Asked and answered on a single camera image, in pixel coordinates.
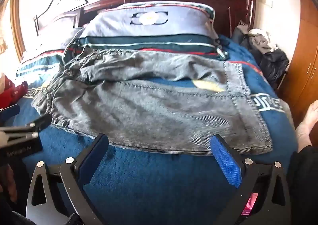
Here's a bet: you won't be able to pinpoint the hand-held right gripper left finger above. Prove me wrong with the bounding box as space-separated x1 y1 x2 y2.
25 133 110 225

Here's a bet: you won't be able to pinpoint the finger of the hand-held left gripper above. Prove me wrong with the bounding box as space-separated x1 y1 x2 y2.
0 114 52 140
0 104 21 122

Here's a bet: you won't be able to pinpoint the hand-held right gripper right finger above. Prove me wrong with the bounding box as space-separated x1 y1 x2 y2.
210 134 292 225

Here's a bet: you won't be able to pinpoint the grey denim pants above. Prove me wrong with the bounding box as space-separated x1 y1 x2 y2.
32 49 274 156

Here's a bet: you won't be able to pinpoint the person's left hand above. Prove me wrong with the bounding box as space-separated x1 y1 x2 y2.
0 165 18 204

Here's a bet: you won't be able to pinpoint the red cloth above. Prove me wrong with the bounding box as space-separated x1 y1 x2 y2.
0 73 28 109

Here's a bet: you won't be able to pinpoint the blue printed blanket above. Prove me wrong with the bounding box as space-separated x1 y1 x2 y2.
5 34 299 225

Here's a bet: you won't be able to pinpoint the person's black trouser leg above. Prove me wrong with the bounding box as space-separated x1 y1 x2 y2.
287 144 318 225

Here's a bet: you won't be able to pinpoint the grey striped pillow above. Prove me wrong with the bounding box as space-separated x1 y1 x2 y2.
16 26 82 81

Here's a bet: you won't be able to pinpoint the person's bare foot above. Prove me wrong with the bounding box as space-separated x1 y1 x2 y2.
294 99 318 146

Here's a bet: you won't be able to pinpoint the black jacket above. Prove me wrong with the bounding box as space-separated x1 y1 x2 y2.
232 25 290 89

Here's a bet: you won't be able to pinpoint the wooden wardrobe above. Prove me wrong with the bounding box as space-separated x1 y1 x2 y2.
278 0 318 121

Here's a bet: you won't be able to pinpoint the white cloth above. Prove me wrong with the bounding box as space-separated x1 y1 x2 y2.
248 28 279 52

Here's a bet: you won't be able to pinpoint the grey flower print pillow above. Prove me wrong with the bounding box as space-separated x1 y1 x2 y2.
63 2 229 62

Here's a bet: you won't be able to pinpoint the wooden window frame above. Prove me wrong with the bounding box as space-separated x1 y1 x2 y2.
10 0 28 59

